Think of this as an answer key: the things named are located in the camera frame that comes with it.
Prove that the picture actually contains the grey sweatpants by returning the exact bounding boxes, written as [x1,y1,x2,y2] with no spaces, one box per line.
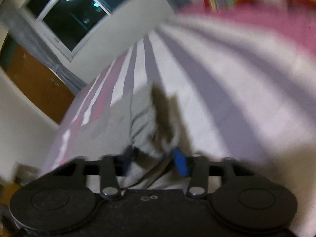
[65,84,192,189]

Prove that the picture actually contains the brown wooden door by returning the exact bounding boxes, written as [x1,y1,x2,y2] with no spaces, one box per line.
[1,35,75,124]

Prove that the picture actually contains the striped pink purple bed sheet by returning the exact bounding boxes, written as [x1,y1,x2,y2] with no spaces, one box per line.
[41,5,315,236]

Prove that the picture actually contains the left grey curtain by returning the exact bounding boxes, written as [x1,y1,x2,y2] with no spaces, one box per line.
[1,1,86,95]

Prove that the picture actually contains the aluminium sliding window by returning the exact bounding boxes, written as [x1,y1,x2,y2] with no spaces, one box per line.
[25,0,127,61]

